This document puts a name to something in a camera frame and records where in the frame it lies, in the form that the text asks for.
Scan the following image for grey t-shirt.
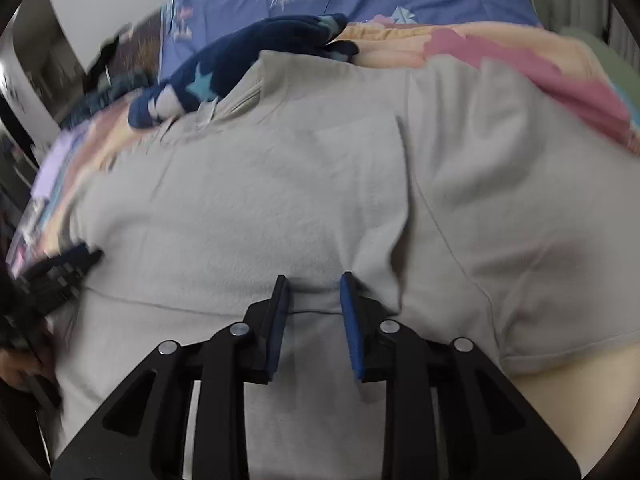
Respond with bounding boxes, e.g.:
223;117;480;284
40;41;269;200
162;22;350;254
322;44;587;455
52;49;640;480

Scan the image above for folded pink clothes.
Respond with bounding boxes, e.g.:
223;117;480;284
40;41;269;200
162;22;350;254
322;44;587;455
423;28;639;155

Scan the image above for person's left hand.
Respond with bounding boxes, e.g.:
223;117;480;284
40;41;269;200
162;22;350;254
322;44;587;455
0;347;55;389

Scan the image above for folded lavender cloth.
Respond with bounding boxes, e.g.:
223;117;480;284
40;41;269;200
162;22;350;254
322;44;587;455
30;130;75;200

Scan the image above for dark teal fuzzy blanket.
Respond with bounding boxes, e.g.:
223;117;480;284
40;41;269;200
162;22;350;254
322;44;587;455
60;70;155;129

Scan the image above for cream peach fleece blanket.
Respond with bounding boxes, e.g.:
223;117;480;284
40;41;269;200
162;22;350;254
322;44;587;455
8;22;640;466

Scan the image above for navy star plush garment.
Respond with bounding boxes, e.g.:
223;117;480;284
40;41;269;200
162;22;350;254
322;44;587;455
128;14;359;130

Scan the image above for green cushion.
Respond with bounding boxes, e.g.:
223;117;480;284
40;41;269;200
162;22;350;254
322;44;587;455
561;27;639;96

